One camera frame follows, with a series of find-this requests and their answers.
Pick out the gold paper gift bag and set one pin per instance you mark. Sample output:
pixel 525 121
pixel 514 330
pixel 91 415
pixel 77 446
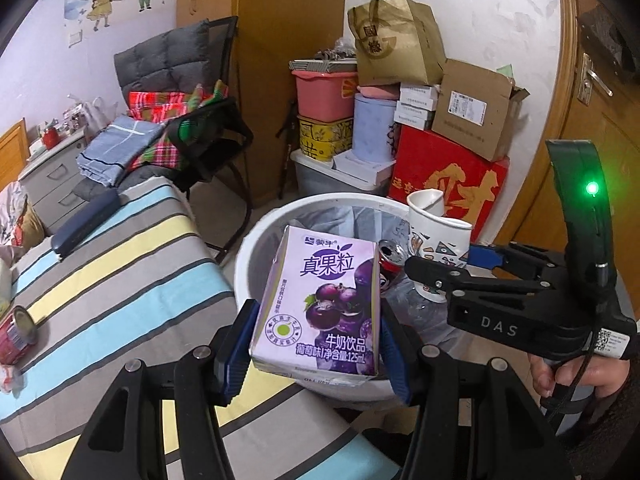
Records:
pixel 396 42

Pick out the white trash bin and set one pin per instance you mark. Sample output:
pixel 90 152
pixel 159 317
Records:
pixel 253 264

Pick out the tall wooden wardrobe right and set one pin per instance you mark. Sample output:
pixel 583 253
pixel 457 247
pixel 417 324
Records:
pixel 270 34

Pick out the black office chair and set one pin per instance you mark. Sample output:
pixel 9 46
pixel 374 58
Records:
pixel 211 139

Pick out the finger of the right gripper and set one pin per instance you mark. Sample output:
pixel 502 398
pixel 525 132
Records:
pixel 460 284
pixel 523 261

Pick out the red text drink can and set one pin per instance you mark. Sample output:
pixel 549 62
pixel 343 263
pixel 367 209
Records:
pixel 18 335

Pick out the yellow patterned tin box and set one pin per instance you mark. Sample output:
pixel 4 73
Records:
pixel 322 141

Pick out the clear plastic bottle red label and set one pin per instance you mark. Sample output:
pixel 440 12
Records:
pixel 426 317

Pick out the purple grape milk carton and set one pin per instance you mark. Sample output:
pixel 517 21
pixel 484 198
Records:
pixel 319 318

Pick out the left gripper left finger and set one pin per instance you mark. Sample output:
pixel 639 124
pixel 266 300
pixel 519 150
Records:
pixel 124 437

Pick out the wooden bed headboard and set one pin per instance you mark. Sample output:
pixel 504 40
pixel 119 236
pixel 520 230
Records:
pixel 13 153

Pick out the red plaid blanket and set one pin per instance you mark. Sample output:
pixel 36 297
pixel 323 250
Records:
pixel 162 108

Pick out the pink plastic storage bin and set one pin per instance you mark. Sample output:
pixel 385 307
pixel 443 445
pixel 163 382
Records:
pixel 326 97

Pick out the red cartoon drink can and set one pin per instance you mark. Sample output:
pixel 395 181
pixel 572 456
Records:
pixel 392 258

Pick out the lavender cylindrical box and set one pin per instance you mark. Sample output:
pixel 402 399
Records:
pixel 374 136

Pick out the striped tablecloth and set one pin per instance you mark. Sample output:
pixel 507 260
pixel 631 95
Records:
pixel 144 286

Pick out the pink pillow bedding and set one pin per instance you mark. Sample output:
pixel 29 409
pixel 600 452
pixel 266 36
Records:
pixel 20 227

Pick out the dark blue glasses case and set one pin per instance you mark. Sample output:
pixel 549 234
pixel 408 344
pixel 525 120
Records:
pixel 75 230

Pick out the red jelly plastic cup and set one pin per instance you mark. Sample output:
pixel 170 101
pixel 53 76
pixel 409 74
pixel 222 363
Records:
pixel 10 379

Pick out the person's right hand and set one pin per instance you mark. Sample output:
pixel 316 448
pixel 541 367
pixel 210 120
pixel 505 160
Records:
pixel 605 375

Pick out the folded blue plaid cloth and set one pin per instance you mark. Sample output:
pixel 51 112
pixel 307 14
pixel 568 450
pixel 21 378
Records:
pixel 108 156

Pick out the brown cardboard box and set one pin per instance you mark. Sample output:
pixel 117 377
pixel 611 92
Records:
pixel 477 109

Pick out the wooden door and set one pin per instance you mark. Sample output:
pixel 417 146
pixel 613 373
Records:
pixel 589 102

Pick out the patterned paper cup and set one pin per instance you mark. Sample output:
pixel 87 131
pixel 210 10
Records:
pixel 432 235

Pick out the stacked white medicine boxes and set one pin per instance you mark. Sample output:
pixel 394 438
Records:
pixel 416 106

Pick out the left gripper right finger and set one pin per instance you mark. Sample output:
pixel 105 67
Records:
pixel 475 421

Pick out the grey quilted chair cushion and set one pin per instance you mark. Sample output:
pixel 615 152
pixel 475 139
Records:
pixel 177 60

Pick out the grey lidded storage box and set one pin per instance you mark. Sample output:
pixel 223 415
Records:
pixel 314 178

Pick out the red gold gift box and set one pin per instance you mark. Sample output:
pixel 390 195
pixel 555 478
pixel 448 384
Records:
pixel 471 184

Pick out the grey bedside drawer cabinet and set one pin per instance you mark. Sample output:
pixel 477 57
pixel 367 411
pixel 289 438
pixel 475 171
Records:
pixel 50 179

